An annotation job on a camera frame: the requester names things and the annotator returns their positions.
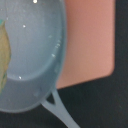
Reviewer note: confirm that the woven beige placemat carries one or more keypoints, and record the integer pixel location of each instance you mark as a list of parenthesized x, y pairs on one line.
[(5, 54)]

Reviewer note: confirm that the pink stove board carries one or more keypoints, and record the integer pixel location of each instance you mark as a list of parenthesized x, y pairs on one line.
[(91, 41)]

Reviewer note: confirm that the grey-blue frying pan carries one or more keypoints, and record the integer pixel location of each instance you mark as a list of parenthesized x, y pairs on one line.
[(37, 32)]

